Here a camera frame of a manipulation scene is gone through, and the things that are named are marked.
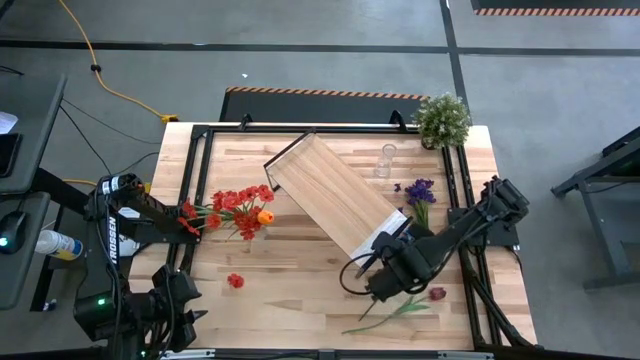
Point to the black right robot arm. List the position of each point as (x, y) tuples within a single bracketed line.
[(465, 230)]

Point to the small grey clamp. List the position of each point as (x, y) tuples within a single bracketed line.
[(329, 355)]

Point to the wooden shelf with black frame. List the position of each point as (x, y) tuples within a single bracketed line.
[(335, 195)]

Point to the orange artificial tulip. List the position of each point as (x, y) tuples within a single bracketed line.
[(265, 217)]

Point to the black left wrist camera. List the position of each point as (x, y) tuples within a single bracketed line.
[(175, 285)]

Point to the black mat with striped edge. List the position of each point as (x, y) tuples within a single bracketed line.
[(550, 4), (320, 107)]

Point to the white spray can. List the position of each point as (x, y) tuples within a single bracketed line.
[(57, 243)]

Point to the red artificial flower bunch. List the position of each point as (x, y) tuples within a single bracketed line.
[(220, 200)]

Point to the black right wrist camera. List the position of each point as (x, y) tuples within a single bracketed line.
[(387, 244)]

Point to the purple artificial flower bunch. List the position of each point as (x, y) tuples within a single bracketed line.
[(420, 192)]

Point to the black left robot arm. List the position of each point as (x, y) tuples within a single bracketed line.
[(111, 240)]

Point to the grey desk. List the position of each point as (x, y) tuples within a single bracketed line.
[(35, 125)]

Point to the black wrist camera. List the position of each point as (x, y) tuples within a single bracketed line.
[(387, 244), (175, 285)]

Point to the white printed cardboard box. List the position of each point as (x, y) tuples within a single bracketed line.
[(129, 246)]

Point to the black computer mouse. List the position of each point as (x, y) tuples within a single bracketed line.
[(12, 230)]

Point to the dark grey cart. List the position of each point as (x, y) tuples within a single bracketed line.
[(607, 225)]

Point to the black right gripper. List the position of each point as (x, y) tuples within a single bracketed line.
[(407, 270)]

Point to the dark red artificial tulip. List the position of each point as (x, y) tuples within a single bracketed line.
[(437, 293)]

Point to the green potted plant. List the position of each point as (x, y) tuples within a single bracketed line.
[(442, 120)]

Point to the black aluminium table frame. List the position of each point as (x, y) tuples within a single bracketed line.
[(448, 165)]

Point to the fallen red flower blossom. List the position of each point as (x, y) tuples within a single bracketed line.
[(235, 280)]

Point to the white paper sheet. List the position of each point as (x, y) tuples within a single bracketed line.
[(6, 122)]

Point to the silver metal bracket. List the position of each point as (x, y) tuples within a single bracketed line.
[(465, 356), (197, 354)]

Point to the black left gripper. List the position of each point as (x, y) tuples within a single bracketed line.
[(167, 327)]

